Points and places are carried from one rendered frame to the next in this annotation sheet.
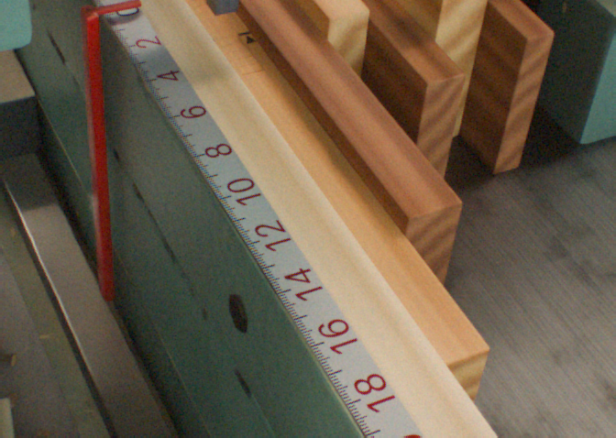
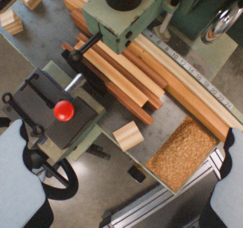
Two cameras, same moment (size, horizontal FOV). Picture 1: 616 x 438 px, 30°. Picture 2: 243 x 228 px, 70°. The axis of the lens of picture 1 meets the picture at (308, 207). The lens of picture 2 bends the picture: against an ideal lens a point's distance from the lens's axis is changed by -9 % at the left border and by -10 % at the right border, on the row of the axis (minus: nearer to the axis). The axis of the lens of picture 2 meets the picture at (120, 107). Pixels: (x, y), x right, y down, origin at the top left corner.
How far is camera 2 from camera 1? 0.53 m
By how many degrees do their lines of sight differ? 52
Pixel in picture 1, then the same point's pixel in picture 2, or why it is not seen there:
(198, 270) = not seen: hidden behind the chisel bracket
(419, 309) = not seen: outside the picture
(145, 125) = not seen: hidden behind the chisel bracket
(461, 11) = (78, 45)
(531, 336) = (61, 24)
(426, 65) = (82, 36)
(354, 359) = not seen: outside the picture
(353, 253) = not seen: outside the picture
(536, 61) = (64, 46)
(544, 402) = (58, 15)
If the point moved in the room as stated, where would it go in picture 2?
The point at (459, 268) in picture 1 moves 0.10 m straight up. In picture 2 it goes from (73, 31) to (61, 6)
